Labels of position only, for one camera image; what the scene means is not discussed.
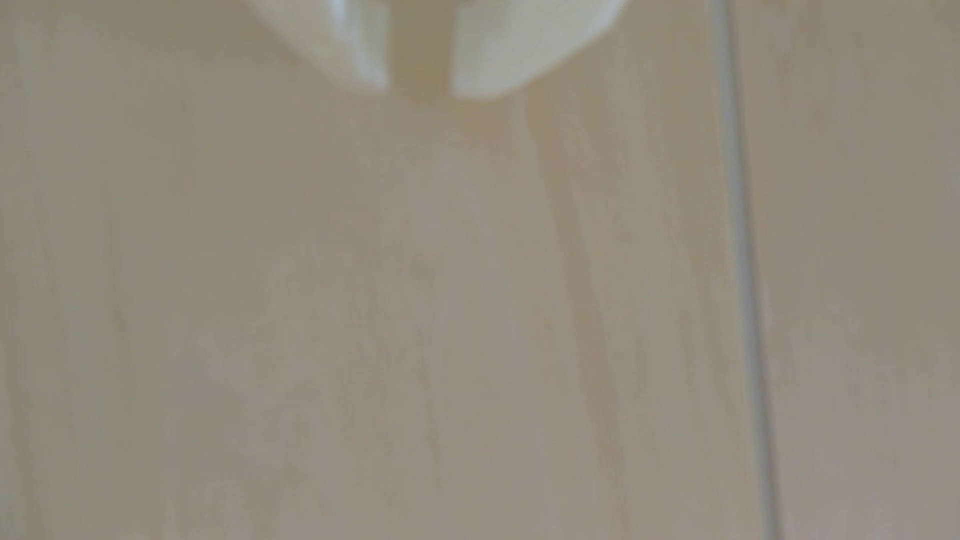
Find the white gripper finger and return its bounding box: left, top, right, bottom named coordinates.
left=450, top=0, right=628, bottom=101
left=243, top=0, right=392, bottom=93

